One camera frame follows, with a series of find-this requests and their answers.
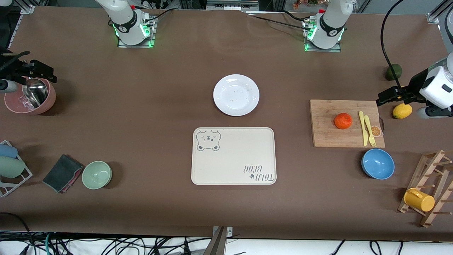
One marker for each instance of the yellow plastic knife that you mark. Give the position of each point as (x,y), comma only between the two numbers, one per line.
(363,129)

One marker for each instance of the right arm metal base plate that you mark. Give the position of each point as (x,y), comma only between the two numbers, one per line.
(150,33)

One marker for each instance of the pale green bowl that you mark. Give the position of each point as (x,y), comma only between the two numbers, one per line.
(96,174)

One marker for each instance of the pink bowl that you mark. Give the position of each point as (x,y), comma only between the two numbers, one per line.
(49,101)

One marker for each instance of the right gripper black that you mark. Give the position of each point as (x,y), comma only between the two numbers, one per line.
(14,69)

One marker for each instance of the dried orange slice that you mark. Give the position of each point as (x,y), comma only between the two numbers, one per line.
(376,131)

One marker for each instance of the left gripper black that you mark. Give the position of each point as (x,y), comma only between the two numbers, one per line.
(412,87)

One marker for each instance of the blue bowl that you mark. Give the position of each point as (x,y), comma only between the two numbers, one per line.
(378,164)

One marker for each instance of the pale blue cup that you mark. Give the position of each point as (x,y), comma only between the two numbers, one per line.
(7,151)

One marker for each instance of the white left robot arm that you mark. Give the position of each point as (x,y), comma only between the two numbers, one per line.
(331,24)

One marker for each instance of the wooden peg rack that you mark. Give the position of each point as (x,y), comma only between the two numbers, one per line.
(437,177)

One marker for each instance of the metal scoop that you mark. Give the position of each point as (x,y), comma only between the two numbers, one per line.
(34,92)

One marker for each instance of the cream bear print tray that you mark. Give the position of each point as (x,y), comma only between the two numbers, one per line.
(233,157)

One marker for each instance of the green avocado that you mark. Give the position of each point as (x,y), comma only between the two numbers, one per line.
(393,72)

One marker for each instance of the yellow lemon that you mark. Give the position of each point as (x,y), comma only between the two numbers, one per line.
(402,111)

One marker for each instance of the orange fruit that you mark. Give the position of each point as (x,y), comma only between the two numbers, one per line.
(343,120)

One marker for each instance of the aluminium frame with sockets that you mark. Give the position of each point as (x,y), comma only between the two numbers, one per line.
(230,4)

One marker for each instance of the yellow cup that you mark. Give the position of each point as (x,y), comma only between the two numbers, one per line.
(419,200)

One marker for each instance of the metal table edge bracket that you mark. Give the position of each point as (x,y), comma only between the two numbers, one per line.
(219,242)

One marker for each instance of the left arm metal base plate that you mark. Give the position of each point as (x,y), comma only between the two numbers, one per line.
(338,47)

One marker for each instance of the yellow plastic fork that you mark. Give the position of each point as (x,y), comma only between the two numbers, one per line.
(369,131)

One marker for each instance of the wooden cutting board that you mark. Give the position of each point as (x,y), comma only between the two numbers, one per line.
(329,136)

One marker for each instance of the pale green cup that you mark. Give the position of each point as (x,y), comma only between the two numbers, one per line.
(10,167)

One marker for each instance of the aluminium profile rail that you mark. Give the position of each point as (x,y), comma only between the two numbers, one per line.
(26,7)
(439,14)

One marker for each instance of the clear ice cubes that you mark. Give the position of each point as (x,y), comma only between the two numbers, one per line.
(25,103)

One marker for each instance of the dark grey folded cloth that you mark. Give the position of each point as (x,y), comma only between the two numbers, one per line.
(62,173)

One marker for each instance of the white round plate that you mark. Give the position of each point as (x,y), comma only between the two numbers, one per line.
(236,95)

